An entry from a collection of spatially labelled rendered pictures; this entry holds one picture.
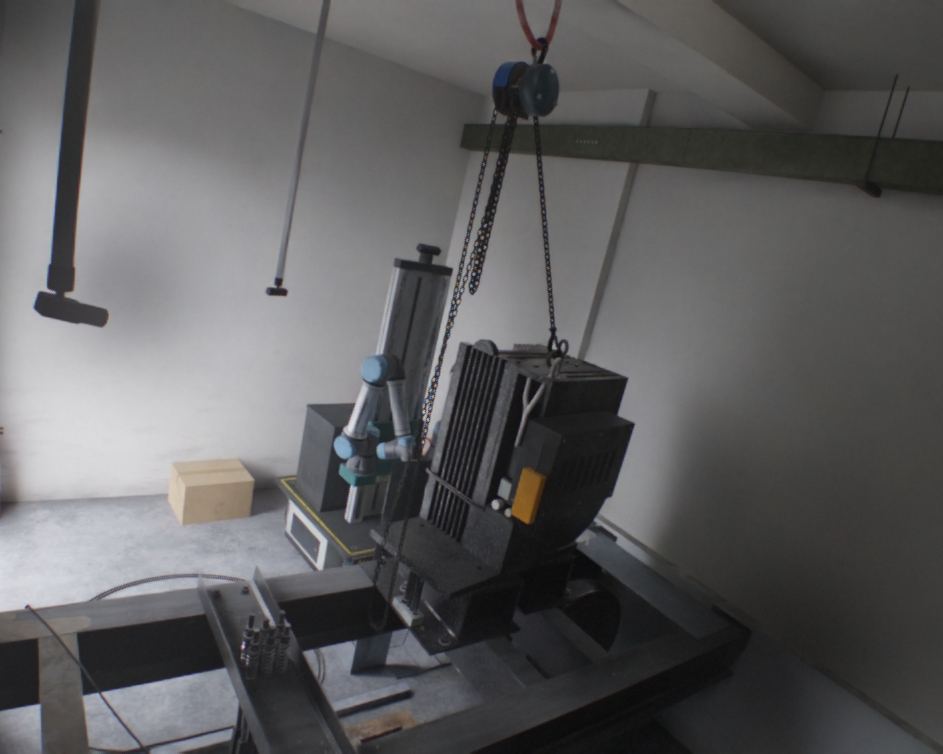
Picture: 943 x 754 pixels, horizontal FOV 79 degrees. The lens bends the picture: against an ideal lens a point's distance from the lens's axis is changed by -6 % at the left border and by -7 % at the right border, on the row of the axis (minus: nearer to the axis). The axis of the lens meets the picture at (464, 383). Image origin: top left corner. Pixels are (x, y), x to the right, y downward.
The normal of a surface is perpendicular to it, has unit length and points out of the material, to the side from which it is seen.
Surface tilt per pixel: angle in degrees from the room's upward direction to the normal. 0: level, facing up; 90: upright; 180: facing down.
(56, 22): 90
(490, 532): 90
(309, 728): 0
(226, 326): 90
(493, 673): 90
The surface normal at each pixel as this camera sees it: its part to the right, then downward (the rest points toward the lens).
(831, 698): -0.80, -0.04
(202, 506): 0.61, 0.33
